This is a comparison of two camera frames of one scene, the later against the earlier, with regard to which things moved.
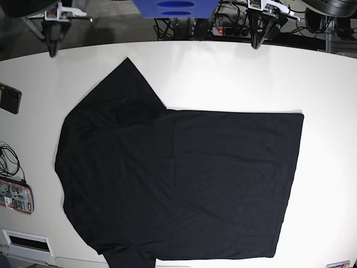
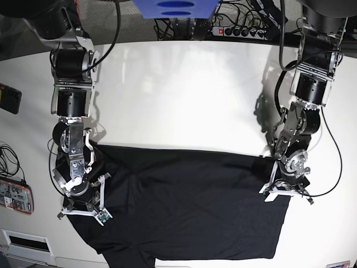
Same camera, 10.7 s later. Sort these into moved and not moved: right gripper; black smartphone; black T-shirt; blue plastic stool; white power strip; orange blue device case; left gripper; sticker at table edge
Moved: left gripper; right gripper; black T-shirt
Not moved: white power strip; orange blue device case; sticker at table edge; black smartphone; blue plastic stool
